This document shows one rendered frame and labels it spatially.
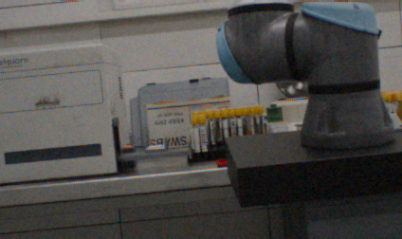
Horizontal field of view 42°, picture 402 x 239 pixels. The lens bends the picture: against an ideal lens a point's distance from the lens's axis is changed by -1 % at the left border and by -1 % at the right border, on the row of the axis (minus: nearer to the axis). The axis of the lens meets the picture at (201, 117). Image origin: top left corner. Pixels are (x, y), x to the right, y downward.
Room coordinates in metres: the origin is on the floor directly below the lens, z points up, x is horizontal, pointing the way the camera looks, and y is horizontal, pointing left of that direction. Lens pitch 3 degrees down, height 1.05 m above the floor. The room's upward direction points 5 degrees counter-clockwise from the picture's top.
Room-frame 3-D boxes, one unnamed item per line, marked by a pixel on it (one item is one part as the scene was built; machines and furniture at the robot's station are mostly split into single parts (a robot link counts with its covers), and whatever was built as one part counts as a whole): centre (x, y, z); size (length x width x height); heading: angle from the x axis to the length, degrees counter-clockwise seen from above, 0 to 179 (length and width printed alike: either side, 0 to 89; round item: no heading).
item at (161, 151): (1.22, 0.13, 0.92); 0.21 x 0.07 x 0.05; 91
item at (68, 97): (1.31, 0.33, 1.03); 0.31 x 0.27 x 0.30; 91
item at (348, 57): (0.86, -0.23, 1.11); 0.13 x 0.12 x 0.14; 60
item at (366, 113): (0.86, -0.24, 0.99); 0.15 x 0.15 x 0.10
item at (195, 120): (1.30, -0.04, 0.93); 0.17 x 0.09 x 0.11; 91
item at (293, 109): (1.55, -0.33, 0.94); 0.30 x 0.24 x 0.12; 172
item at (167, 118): (1.61, 0.04, 0.95); 0.29 x 0.25 x 0.15; 1
